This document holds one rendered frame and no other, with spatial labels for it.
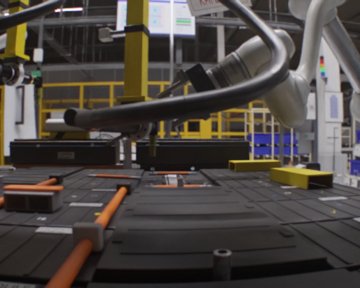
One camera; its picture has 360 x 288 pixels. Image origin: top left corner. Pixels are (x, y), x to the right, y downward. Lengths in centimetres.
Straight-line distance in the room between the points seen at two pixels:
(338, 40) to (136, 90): 91
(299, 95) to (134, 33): 48
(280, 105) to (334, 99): 382
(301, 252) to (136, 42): 70
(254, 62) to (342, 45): 67
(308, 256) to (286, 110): 66
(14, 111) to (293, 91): 303
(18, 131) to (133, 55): 276
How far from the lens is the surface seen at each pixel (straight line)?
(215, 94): 40
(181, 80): 87
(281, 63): 49
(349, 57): 145
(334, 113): 466
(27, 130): 351
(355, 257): 30
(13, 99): 353
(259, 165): 101
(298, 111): 91
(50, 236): 35
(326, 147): 458
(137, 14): 88
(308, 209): 47
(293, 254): 27
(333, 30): 140
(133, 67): 84
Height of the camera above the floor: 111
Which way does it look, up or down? 1 degrees down
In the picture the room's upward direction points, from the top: straight up
